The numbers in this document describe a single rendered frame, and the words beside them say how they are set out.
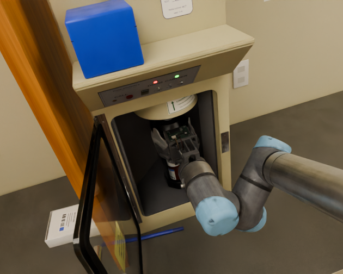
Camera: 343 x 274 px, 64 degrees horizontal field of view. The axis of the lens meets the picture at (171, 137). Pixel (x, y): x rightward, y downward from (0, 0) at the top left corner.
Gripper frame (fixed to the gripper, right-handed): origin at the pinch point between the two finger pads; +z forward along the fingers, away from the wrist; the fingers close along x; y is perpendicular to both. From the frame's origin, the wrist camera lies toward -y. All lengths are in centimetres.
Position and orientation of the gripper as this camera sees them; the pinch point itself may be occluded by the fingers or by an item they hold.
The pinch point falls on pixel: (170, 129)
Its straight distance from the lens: 80.3
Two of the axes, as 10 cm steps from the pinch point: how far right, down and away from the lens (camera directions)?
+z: -3.0, -5.9, 7.5
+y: -1.3, -7.5, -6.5
